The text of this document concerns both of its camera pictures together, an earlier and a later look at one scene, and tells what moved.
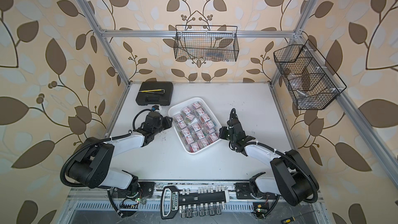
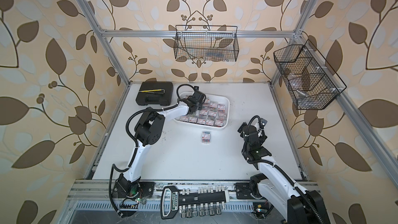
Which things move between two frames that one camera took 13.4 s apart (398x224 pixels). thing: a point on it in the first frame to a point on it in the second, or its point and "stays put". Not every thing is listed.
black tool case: [145, 98] stays put
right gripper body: [225, 134] to [261, 140]
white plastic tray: [197, 125] to [214, 112]
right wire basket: [307, 76] stays put
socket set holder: [207, 200] stays put
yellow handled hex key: [152, 91] stays put
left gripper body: [162, 125] to [199, 107]
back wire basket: [206, 43] stays put
